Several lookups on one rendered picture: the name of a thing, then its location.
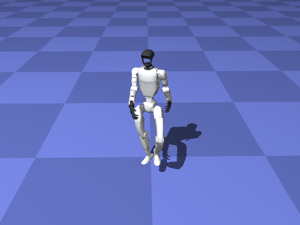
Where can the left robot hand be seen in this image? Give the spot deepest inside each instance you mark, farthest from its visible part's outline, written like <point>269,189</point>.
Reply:
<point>168,107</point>

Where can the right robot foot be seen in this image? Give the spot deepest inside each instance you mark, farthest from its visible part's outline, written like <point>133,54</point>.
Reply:
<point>147,159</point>

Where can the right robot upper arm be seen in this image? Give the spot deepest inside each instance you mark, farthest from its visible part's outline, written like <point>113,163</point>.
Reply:
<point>134,79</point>

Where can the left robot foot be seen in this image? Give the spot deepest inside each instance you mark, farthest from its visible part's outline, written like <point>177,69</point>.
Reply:
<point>156,159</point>

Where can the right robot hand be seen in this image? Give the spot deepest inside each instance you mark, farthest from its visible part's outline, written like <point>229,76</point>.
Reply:
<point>131,106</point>

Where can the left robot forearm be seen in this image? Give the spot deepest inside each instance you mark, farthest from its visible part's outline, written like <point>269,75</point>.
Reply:
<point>168,96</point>

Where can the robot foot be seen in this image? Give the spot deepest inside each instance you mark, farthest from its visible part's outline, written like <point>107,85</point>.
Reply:
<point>147,159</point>
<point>156,159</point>

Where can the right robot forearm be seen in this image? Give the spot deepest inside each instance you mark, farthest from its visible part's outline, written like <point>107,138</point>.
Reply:
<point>132,96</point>

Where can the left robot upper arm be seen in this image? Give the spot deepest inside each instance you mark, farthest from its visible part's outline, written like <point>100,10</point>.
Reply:
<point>163,77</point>

